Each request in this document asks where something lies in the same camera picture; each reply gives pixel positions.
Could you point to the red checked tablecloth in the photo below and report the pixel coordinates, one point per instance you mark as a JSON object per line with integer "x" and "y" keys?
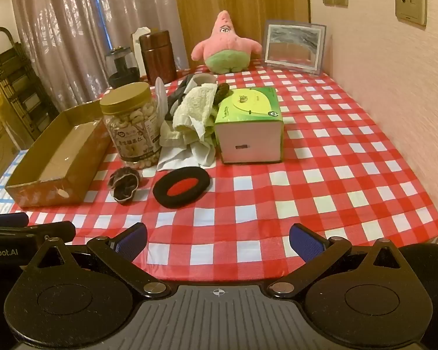
{"x": 314, "y": 153}

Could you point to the brown metal canister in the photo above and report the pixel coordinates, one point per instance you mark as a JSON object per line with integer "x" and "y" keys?
{"x": 157, "y": 58}

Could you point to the pink starfish plush toy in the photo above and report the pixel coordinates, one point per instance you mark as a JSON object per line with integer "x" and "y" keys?
{"x": 224, "y": 47}

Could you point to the black folding rack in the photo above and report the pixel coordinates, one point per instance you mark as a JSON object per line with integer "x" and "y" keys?
{"x": 18, "y": 80}

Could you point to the blue checked cloth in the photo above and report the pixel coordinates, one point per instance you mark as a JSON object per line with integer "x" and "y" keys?
{"x": 3, "y": 189}

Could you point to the cashew jar with gold lid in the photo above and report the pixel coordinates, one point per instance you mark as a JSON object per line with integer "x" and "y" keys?
{"x": 131, "y": 135}

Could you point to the dark sheer scrunchie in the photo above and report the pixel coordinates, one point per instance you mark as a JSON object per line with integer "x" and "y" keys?
{"x": 126, "y": 183}

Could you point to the silver picture frame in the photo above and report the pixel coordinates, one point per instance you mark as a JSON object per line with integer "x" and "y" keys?
{"x": 292, "y": 47}

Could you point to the dark brown fuzzy item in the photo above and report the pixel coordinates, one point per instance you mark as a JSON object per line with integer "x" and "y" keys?
{"x": 222, "y": 93}

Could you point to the patterned curtain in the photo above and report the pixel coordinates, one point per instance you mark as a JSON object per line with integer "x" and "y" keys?
{"x": 58, "y": 25}

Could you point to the green tissue box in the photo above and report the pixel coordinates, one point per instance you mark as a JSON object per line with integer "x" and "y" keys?
{"x": 248, "y": 142}

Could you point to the large gold outlet panel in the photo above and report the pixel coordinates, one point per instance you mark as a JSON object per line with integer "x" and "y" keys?
{"x": 410, "y": 2}

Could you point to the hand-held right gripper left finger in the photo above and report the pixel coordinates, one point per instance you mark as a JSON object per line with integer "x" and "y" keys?
{"x": 131, "y": 242}

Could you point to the white garment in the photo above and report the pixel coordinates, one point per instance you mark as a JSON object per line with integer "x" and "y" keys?
{"x": 189, "y": 156}

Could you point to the light green cloth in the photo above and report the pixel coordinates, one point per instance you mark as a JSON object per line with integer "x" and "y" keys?
{"x": 188, "y": 135}

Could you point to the cardboard box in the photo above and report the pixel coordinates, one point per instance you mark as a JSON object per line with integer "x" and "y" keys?
{"x": 58, "y": 160}

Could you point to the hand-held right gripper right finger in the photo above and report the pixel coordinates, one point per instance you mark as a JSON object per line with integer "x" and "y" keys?
{"x": 306, "y": 242}

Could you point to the white chair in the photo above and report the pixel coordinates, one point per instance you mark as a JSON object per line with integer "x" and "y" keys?
{"x": 135, "y": 42}

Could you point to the pale fabric roll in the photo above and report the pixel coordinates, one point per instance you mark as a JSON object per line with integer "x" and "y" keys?
{"x": 204, "y": 79}

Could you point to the dark glass jar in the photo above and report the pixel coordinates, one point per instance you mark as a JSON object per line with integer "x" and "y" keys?
{"x": 120, "y": 69}

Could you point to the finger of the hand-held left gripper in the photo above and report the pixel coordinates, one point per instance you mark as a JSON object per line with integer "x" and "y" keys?
{"x": 7, "y": 219}
{"x": 47, "y": 231}

